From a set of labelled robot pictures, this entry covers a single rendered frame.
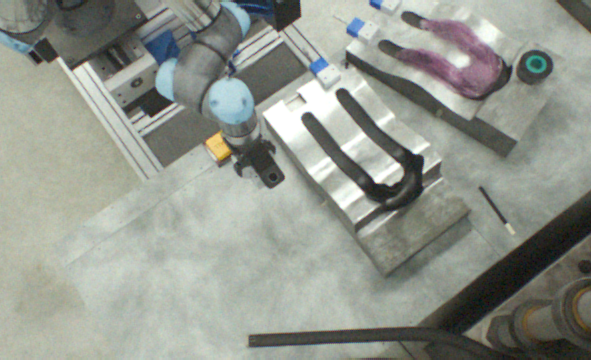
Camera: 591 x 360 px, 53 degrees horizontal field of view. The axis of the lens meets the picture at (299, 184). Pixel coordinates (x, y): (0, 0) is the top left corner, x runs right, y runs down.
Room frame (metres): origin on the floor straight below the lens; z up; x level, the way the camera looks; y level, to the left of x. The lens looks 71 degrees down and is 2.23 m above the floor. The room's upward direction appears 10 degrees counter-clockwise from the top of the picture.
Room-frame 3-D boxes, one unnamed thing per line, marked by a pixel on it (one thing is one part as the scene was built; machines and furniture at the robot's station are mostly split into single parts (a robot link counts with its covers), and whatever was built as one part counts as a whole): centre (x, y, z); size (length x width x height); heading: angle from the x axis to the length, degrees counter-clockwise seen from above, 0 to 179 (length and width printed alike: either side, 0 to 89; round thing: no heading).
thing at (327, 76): (0.77, -0.10, 0.89); 0.13 x 0.05 x 0.05; 26
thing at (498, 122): (0.73, -0.45, 0.86); 0.50 x 0.26 x 0.11; 43
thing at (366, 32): (0.88, -0.22, 0.86); 0.13 x 0.05 x 0.05; 43
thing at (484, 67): (0.73, -0.44, 0.90); 0.26 x 0.18 x 0.08; 43
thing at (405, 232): (0.49, -0.17, 0.87); 0.50 x 0.26 x 0.14; 26
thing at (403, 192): (0.51, -0.17, 0.92); 0.35 x 0.16 x 0.09; 26
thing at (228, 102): (0.51, 0.10, 1.25); 0.09 x 0.08 x 0.11; 52
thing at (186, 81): (0.58, 0.16, 1.25); 0.11 x 0.11 x 0.08; 52
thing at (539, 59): (0.63, -0.61, 0.93); 0.08 x 0.08 x 0.04
